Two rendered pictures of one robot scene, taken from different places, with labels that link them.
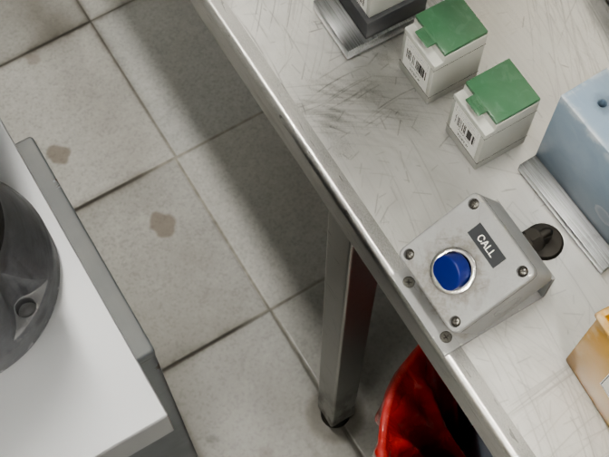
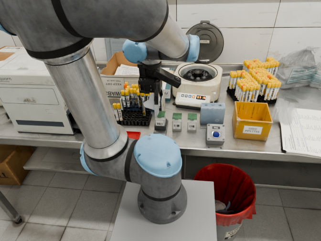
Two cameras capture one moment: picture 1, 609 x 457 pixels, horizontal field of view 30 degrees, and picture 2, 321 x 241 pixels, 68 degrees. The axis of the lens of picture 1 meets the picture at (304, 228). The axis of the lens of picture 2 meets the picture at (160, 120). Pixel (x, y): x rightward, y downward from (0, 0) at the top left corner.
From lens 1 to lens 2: 0.56 m
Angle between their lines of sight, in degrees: 39
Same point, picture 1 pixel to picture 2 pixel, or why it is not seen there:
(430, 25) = (175, 117)
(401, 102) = (178, 133)
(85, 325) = (187, 184)
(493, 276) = (220, 129)
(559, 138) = (203, 115)
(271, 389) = not seen: outside the picture
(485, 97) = (191, 117)
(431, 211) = (198, 139)
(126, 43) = (77, 223)
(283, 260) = not seen: hidden behind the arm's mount
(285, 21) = not seen: hidden behind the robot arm
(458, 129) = (190, 127)
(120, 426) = (210, 189)
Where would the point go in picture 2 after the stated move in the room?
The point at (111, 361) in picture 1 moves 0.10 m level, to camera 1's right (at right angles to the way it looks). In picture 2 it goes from (197, 184) to (212, 165)
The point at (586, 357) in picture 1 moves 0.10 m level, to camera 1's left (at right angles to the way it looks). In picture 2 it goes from (238, 131) to (226, 145)
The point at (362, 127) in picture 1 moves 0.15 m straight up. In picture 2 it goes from (178, 139) to (178, 110)
